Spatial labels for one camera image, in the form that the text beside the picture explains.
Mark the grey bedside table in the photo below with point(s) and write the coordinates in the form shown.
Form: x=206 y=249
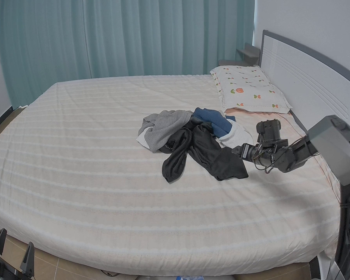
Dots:
x=248 y=52

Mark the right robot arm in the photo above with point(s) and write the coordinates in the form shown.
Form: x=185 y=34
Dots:
x=329 y=144

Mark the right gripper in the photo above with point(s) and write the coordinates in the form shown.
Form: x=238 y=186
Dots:
x=252 y=153

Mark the black T-shirt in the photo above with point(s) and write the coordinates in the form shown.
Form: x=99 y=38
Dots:
x=215 y=156

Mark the blue-green curtain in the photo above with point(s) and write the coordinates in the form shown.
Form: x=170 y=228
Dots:
x=169 y=28
x=46 y=39

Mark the white printed pillow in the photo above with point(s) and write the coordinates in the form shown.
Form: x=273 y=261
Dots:
x=248 y=89

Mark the pile of clothes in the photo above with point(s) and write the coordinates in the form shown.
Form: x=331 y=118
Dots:
x=166 y=124

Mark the bed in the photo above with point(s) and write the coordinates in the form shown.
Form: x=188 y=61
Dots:
x=105 y=156

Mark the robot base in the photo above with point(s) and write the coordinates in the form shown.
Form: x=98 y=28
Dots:
x=189 y=278

